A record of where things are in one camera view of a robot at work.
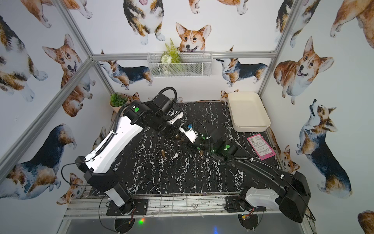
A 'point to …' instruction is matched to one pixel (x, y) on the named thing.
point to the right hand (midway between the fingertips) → (179, 139)
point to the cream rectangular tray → (248, 112)
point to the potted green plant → (117, 100)
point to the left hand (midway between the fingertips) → (182, 136)
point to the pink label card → (261, 146)
